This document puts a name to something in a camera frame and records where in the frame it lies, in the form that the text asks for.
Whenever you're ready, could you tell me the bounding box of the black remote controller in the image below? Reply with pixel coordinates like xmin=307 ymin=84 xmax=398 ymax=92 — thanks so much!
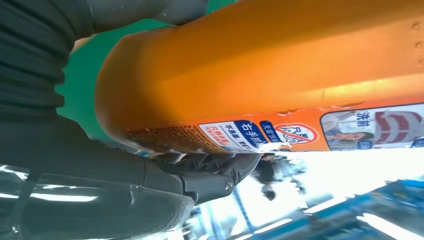
xmin=250 ymin=153 xmax=309 ymax=202

